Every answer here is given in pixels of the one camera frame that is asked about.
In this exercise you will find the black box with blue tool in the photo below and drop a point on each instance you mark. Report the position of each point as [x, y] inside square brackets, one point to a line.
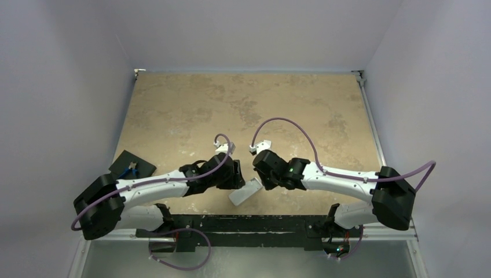
[128, 166]

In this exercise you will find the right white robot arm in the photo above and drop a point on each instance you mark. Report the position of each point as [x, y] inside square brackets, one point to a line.
[382, 196]

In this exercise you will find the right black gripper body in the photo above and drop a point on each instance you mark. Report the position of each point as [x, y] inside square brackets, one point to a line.
[263, 174]

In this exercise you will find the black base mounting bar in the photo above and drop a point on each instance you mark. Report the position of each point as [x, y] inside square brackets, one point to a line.
[186, 232]

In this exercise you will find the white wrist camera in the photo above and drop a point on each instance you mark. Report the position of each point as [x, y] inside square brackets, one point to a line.
[224, 148]
[260, 146]

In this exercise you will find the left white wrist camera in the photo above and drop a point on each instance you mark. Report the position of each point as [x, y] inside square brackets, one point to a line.
[224, 148]

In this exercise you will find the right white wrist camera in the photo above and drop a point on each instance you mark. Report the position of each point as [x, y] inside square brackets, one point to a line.
[260, 146]

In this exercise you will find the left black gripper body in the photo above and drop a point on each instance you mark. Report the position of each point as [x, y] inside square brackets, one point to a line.
[229, 180]

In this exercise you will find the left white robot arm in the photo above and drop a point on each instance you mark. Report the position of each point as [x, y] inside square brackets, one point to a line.
[130, 201]

